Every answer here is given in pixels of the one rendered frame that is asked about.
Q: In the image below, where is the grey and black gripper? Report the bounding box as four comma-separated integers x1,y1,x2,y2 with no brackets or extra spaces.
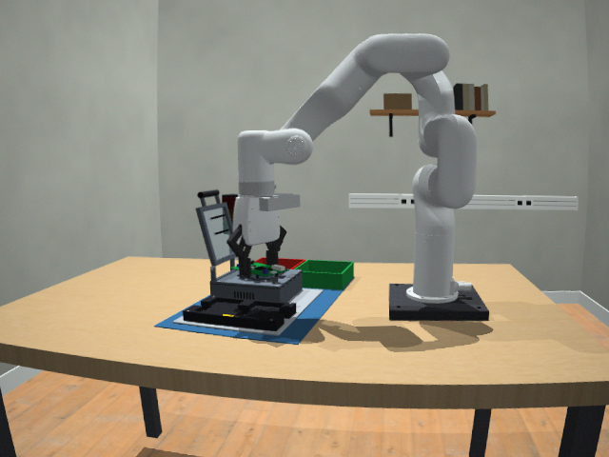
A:
226,194,286,277

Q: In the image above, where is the green bin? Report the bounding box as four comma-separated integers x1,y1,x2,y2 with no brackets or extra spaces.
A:
295,260,354,290

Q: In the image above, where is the red bin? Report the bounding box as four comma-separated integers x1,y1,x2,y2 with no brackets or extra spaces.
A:
255,257,305,269

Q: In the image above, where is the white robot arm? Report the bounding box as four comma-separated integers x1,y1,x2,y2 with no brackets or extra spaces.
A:
238,34,477,304

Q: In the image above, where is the green circuit board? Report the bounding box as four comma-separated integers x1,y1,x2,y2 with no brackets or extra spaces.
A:
232,261,289,277

